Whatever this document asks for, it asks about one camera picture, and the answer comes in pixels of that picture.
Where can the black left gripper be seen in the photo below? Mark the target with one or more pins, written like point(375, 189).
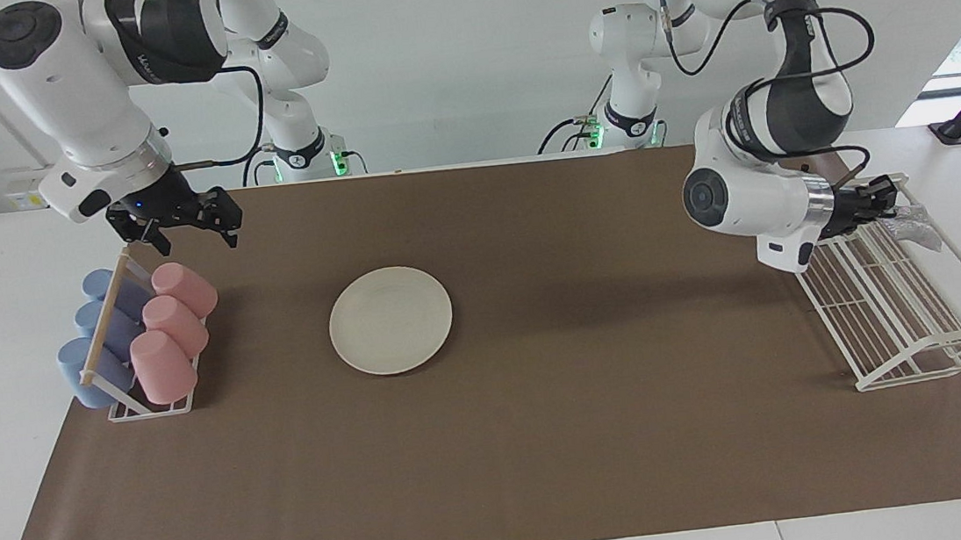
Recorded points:
point(849, 206)

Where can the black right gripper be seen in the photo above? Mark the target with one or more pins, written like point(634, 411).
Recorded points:
point(161, 204)

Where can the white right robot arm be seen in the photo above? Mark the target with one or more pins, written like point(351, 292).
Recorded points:
point(65, 81)

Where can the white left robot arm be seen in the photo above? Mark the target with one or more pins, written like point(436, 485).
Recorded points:
point(756, 199)

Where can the round cream plate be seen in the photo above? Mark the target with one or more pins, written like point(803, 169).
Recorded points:
point(391, 321)

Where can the pink plastic cup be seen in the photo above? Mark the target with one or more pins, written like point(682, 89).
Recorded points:
point(164, 369)
point(187, 288)
point(177, 326)

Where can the blue plastic cup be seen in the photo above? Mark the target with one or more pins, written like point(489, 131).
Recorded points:
point(118, 331)
point(78, 370)
point(130, 295)

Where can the brown table mat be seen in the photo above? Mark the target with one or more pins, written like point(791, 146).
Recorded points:
point(593, 427)

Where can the white wall outlet box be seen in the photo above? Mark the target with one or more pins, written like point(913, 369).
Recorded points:
point(24, 201)

